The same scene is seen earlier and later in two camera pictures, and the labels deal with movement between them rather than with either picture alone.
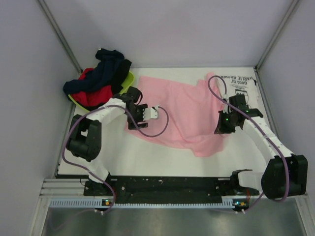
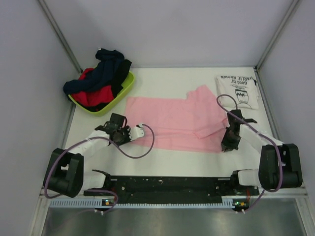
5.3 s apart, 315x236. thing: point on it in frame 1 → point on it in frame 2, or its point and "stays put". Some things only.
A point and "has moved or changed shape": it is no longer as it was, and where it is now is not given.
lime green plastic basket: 126,85 stays put
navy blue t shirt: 102,75 stays put
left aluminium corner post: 60,36 stays put
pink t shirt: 188,114 has moved or changed shape
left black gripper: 131,124 → 126,129
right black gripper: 221,129 → 226,145
